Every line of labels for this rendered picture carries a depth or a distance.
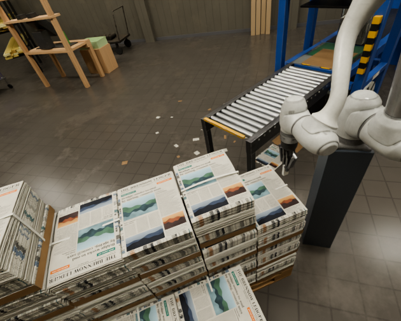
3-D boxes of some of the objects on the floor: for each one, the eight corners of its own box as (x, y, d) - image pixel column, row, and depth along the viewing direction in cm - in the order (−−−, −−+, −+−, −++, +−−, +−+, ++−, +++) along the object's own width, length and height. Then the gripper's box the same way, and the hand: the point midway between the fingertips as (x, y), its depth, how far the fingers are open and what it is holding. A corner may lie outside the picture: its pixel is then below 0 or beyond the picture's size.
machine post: (301, 100, 340) (321, -36, 236) (295, 99, 345) (313, -35, 241) (304, 98, 344) (326, -37, 240) (298, 97, 349) (317, -36, 245)
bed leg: (215, 183, 250) (206, 132, 204) (211, 179, 253) (202, 129, 208) (219, 179, 252) (211, 128, 206) (215, 177, 256) (207, 126, 210)
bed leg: (252, 208, 219) (251, 155, 173) (247, 205, 222) (245, 152, 177) (256, 204, 221) (256, 151, 176) (251, 201, 225) (250, 148, 179)
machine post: (276, 120, 315) (288, -23, 211) (271, 118, 321) (279, -22, 217) (280, 116, 319) (293, -26, 215) (275, 114, 324) (284, -25, 220)
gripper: (274, 134, 111) (272, 169, 127) (291, 149, 102) (286, 185, 118) (288, 129, 112) (284, 164, 128) (305, 144, 103) (298, 179, 119)
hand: (285, 169), depth 121 cm, fingers closed
